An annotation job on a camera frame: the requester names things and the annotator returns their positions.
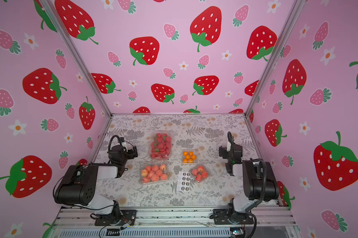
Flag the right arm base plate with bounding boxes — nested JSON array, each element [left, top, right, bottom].
[[209, 209, 254, 225]]

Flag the clear strawberry box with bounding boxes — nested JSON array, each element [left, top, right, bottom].
[[149, 131, 173, 160]]

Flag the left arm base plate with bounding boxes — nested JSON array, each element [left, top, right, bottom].
[[94, 209, 137, 227]]

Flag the clear orange kumquat box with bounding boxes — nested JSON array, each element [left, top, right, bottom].
[[181, 149, 199, 164]]

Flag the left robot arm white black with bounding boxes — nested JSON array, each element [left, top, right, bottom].
[[53, 135, 138, 226]]

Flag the clear large peach box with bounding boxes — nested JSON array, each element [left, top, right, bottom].
[[139, 160, 169, 184]]

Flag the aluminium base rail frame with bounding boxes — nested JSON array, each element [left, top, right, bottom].
[[47, 205, 302, 238]]

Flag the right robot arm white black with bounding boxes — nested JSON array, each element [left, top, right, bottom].
[[219, 132, 280, 223]]

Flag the clear small peach box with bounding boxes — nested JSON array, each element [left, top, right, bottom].
[[190, 164, 210, 183]]

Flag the white sticker sheet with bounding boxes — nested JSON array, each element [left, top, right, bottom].
[[177, 171, 191, 191]]

